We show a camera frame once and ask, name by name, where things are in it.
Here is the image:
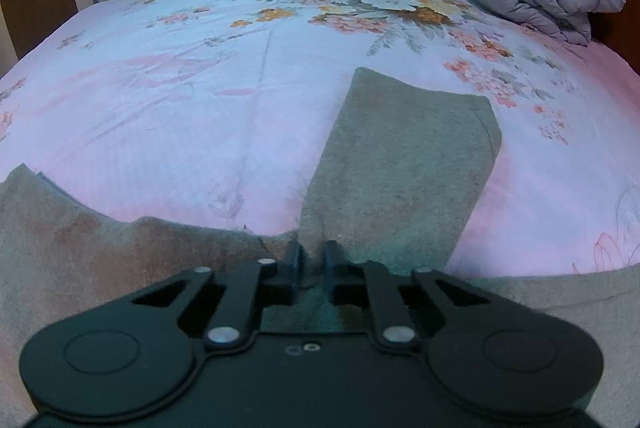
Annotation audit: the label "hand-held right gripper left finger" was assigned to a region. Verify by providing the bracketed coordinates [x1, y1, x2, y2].
[131, 240, 305, 352]

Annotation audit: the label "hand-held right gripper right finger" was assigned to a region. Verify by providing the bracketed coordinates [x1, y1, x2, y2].
[324, 240, 495, 353]

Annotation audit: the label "grey pants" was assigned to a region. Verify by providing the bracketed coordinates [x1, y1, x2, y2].
[0, 66, 640, 428]

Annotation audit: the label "bed with floral pink sheet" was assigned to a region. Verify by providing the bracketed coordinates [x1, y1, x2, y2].
[0, 0, 640, 279]

